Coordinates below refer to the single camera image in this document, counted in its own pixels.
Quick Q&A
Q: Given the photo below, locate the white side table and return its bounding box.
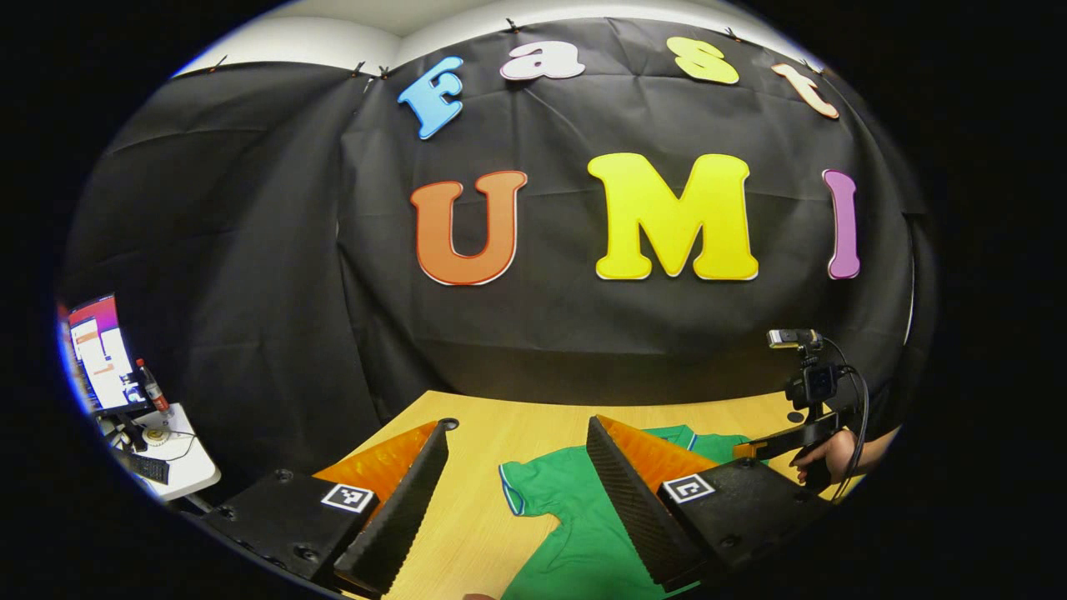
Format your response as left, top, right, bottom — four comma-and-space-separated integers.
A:
93, 403, 223, 503

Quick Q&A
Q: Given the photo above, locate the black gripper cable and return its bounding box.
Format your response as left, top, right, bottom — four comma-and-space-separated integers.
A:
821, 337, 873, 503

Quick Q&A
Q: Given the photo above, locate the green T-shirt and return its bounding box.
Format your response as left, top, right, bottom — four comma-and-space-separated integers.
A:
498, 425, 753, 600

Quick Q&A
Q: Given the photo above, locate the black backdrop cloth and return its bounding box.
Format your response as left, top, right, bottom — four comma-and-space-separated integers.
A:
63, 17, 936, 494

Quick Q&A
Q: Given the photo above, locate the red drink bottle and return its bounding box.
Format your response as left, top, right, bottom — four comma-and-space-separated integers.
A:
135, 358, 171, 415

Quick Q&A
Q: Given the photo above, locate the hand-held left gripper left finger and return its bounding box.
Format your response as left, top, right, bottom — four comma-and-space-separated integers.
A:
200, 419, 451, 598

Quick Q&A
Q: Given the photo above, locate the black keyboard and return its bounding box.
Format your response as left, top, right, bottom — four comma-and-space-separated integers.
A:
123, 450, 173, 486

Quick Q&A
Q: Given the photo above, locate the computer monitor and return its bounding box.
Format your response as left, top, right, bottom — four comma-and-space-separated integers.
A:
60, 293, 153, 418

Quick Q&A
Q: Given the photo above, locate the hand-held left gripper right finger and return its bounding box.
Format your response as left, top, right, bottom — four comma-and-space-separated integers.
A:
586, 415, 836, 594

